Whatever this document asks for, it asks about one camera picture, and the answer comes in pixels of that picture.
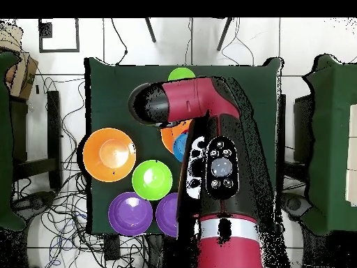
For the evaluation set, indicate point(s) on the small blue plastic bowl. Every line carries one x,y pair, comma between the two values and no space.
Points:
180,148

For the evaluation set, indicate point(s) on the large orange plastic bowl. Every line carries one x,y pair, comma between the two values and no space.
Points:
167,138
109,155

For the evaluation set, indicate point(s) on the medium green plastic bowl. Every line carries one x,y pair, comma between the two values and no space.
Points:
152,180

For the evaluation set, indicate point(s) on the purple plastic bowl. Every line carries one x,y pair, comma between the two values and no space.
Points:
167,215
130,213

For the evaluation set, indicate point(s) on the small green plastic bowl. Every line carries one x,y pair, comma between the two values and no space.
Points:
181,74

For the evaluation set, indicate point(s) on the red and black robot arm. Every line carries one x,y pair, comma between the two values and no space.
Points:
195,97

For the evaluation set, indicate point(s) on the dark green tablecloth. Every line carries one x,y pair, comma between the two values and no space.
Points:
111,92

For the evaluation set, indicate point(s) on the black power strip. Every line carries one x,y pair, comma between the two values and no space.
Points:
112,247

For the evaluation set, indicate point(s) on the black tripod leg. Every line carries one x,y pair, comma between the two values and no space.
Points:
224,35
150,30

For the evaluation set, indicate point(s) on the green cloth side table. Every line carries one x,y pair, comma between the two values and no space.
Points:
5,139
332,139

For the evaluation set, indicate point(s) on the white boxes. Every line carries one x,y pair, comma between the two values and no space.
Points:
352,153

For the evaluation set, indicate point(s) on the cardboard box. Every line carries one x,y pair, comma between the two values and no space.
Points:
22,72

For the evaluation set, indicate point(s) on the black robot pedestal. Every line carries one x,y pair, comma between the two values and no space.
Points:
161,251

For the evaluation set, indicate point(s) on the black bench frame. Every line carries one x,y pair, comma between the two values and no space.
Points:
53,125

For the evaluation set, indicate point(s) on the black floor frame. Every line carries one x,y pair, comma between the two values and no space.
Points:
59,50

